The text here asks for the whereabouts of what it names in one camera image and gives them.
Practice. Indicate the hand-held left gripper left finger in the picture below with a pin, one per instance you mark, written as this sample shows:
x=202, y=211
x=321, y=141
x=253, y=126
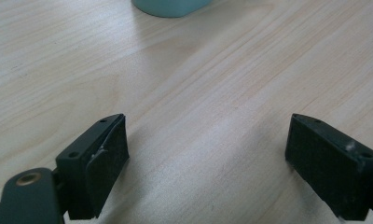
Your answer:
x=94, y=168

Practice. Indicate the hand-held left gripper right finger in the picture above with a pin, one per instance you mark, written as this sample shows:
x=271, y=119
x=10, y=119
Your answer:
x=327, y=168

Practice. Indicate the teal cup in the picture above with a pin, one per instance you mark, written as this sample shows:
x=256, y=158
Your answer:
x=170, y=7

